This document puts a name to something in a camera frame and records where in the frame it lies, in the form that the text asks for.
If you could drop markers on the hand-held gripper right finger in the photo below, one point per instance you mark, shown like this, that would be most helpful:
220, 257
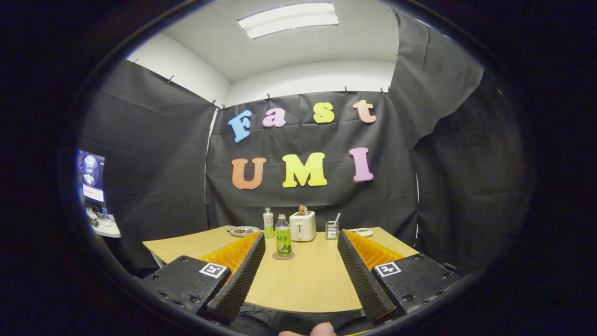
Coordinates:
364, 280

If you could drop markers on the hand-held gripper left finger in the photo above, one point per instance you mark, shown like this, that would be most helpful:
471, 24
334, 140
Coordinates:
238, 280

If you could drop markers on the round brown coaster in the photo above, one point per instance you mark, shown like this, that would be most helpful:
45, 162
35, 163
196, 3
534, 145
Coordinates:
275, 256

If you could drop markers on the clear juice bottle green label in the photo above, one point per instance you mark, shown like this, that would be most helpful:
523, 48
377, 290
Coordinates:
283, 238

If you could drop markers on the capped bottle green label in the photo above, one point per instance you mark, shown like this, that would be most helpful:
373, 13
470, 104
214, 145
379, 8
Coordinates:
268, 226

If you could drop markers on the white divided dish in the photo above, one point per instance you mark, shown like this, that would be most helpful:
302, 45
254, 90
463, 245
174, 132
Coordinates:
360, 231

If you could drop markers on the green plate with red food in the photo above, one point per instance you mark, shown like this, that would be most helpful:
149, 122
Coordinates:
244, 230

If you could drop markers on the wooden table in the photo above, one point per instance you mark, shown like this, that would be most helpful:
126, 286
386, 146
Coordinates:
308, 280

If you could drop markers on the white toaster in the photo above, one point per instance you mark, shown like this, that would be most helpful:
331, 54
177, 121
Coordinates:
302, 227

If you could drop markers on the brown bread slice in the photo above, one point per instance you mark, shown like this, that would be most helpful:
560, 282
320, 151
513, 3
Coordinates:
303, 210

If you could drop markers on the black backdrop cloth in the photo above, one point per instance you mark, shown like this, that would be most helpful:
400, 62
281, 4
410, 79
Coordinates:
163, 163

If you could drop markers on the white side desk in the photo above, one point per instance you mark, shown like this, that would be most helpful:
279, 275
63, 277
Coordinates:
106, 226

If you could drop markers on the computer monitor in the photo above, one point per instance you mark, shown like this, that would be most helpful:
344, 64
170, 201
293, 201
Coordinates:
92, 175

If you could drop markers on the ceiling light panel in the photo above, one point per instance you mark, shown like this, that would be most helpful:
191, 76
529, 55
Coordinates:
288, 19

